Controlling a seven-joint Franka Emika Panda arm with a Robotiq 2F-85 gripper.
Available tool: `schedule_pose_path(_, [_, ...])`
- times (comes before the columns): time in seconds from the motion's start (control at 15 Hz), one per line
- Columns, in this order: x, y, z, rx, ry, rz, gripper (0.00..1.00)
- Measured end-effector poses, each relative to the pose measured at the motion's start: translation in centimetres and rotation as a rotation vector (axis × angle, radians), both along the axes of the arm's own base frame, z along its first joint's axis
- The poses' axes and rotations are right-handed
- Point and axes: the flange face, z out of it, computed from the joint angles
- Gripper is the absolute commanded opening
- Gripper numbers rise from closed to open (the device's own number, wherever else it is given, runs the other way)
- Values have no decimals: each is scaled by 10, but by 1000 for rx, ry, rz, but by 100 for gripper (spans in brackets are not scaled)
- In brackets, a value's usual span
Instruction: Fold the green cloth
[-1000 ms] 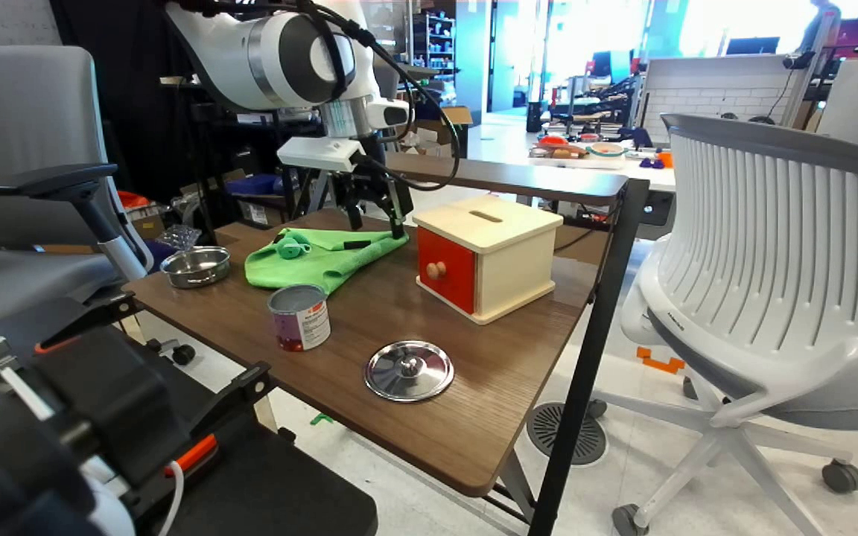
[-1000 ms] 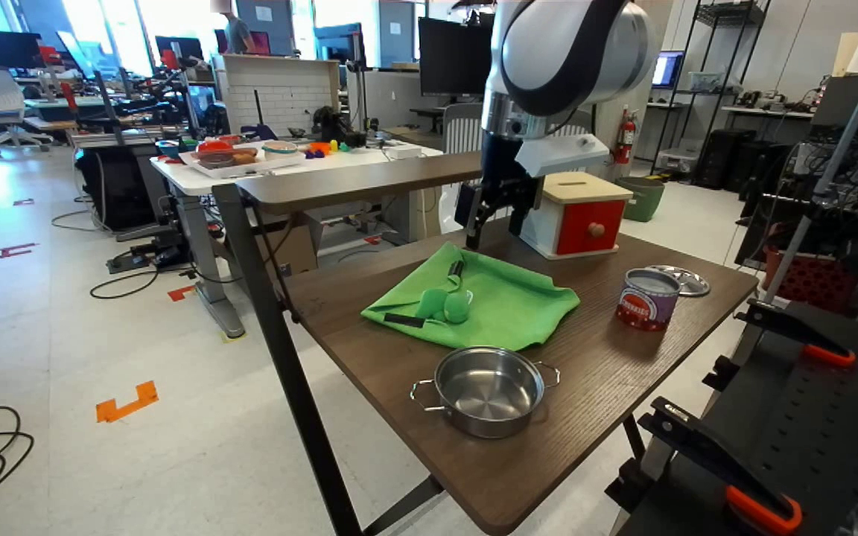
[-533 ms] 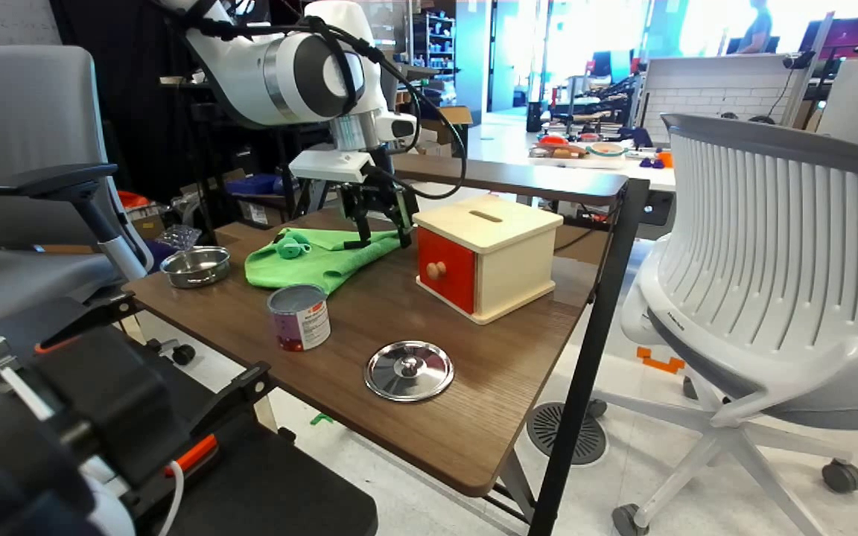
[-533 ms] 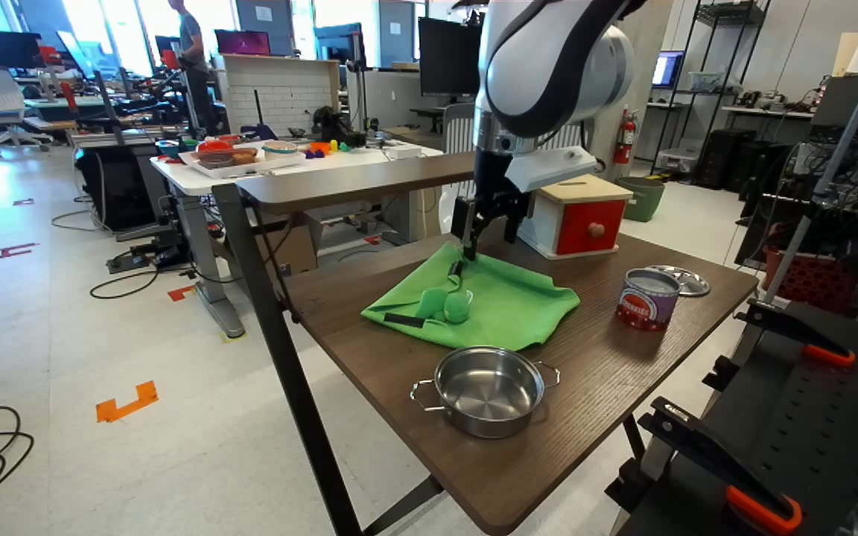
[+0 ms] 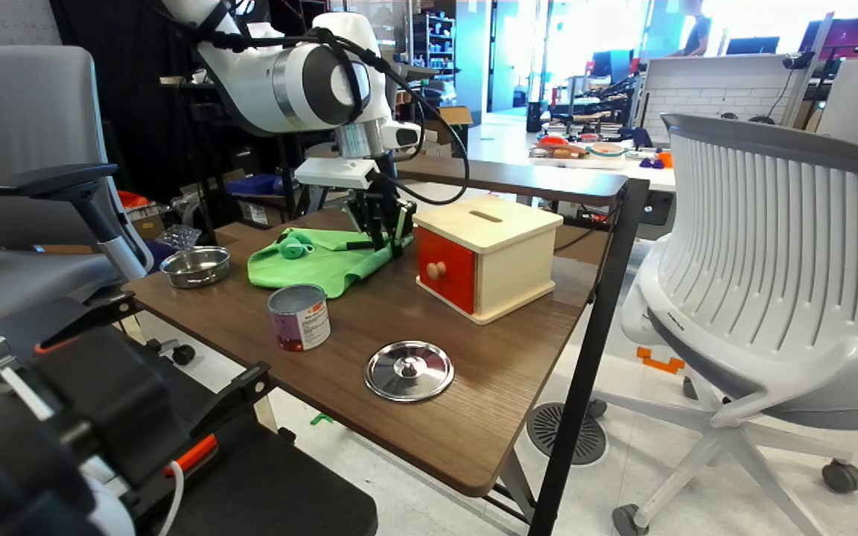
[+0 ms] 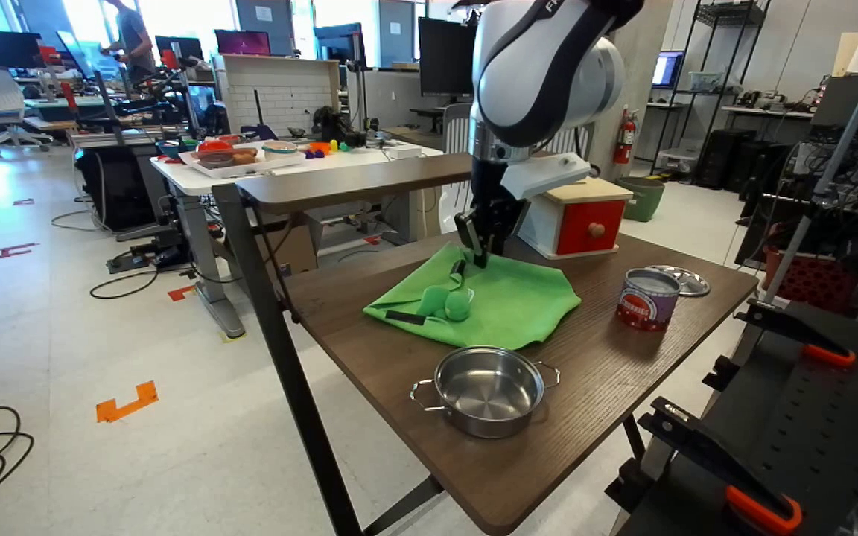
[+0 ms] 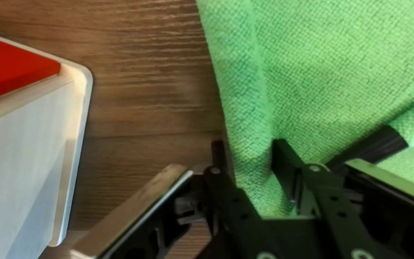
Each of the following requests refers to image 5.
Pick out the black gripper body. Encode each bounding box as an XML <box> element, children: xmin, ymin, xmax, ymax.
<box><xmin>349</xmin><ymin>172</ymin><xmax>395</xmax><ymax>245</ymax></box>

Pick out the green cloth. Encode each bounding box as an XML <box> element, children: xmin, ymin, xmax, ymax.
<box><xmin>248</xmin><ymin>225</ymin><xmax>389</xmax><ymax>301</ymax></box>

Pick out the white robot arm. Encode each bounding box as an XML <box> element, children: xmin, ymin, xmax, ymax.
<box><xmin>163</xmin><ymin>0</ymin><xmax>424</xmax><ymax>251</ymax></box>

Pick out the wooden box with red drawer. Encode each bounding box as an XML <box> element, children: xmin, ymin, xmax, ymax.
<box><xmin>413</xmin><ymin>197</ymin><xmax>561</xmax><ymax>325</ymax></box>

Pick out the tin can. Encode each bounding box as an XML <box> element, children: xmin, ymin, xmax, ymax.
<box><xmin>269</xmin><ymin>286</ymin><xmax>331</xmax><ymax>352</ymax></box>

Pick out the silver pot lid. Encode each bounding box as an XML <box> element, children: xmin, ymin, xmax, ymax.
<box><xmin>363</xmin><ymin>340</ymin><xmax>456</xmax><ymax>405</ymax></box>

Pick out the silver steel pot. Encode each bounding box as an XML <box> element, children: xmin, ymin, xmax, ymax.
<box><xmin>162</xmin><ymin>245</ymin><xmax>229</xmax><ymax>288</ymax></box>

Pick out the black table leg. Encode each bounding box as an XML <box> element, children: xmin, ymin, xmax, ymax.
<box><xmin>528</xmin><ymin>179</ymin><xmax>650</xmax><ymax>536</ymax></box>

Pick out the grey office chair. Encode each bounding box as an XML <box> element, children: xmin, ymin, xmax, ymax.
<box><xmin>0</xmin><ymin>45</ymin><xmax>151</xmax><ymax>322</ymax></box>

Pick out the white mesh office chair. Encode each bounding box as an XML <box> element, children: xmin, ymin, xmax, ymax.
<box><xmin>610</xmin><ymin>112</ymin><xmax>858</xmax><ymax>536</ymax></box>

